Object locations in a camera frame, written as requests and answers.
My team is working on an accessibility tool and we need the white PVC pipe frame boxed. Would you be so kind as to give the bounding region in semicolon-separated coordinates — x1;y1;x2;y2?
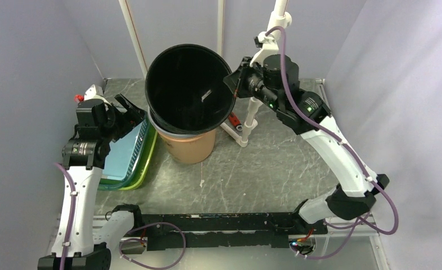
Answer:
119;0;292;147

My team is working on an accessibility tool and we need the grey plastic bucket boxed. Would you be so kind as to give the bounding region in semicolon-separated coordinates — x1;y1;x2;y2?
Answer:
147;109;217;140

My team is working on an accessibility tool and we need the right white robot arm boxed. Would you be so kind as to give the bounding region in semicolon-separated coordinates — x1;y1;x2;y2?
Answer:
223;55;389;233

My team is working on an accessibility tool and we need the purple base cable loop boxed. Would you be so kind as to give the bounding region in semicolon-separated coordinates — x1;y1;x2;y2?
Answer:
118;222;187;270

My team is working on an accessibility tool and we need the black plastic bucket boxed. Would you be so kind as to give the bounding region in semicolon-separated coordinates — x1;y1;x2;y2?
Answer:
145;44;235;135

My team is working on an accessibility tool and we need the red handled adjustable wrench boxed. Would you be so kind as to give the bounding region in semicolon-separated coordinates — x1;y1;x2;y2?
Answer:
228;112;243;131

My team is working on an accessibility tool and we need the green plastic tray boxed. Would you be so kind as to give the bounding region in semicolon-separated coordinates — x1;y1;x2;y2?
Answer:
98;124;157;191

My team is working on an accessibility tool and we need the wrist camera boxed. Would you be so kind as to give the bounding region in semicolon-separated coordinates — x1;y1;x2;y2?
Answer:
74;84;110;110
250;31;280;68

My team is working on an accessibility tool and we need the blue plastic basket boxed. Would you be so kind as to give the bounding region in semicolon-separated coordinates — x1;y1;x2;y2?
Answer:
100;119;150;190

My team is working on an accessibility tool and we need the orange plastic bucket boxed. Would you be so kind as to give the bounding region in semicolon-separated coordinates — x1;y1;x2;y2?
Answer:
157;130;216;164

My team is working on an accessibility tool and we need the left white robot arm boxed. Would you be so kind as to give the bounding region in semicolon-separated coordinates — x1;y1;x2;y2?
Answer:
37;94;146;269

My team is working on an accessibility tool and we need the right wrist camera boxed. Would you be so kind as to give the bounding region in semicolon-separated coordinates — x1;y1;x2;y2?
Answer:
250;31;280;68

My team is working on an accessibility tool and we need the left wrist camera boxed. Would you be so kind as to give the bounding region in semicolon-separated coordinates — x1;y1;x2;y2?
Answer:
74;84;110;110

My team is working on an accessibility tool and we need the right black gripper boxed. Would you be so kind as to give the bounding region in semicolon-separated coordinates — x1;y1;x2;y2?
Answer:
224;56;282;113

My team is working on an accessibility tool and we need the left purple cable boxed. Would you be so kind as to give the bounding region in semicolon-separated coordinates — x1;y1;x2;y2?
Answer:
55;162;77;270

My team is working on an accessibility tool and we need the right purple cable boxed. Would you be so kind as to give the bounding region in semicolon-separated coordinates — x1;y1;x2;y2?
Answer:
265;26;399;236

